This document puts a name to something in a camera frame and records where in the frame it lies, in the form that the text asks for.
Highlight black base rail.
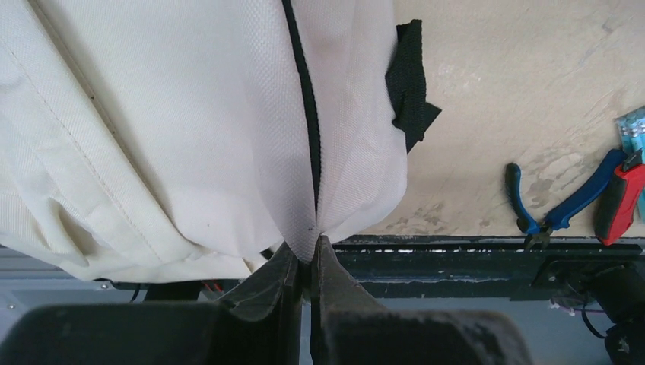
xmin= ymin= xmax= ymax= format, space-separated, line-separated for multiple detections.
xmin=100 ymin=233 xmax=645 ymax=303

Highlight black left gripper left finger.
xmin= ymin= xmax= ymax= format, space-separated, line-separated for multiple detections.
xmin=1 ymin=246 xmax=301 ymax=364

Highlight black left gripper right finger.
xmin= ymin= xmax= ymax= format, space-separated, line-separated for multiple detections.
xmin=310 ymin=236 xmax=533 ymax=365

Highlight teal pencil pack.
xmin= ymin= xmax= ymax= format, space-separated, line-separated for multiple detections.
xmin=615 ymin=106 xmax=644 ymax=169

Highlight beige canvas backpack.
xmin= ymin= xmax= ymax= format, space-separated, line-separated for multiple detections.
xmin=1 ymin=1 xmax=439 ymax=283

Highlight blue handled pliers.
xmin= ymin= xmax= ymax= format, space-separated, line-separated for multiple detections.
xmin=504 ymin=148 xmax=628 ymax=250

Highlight red handled cutter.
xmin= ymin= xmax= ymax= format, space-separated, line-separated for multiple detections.
xmin=593 ymin=149 xmax=644 ymax=246

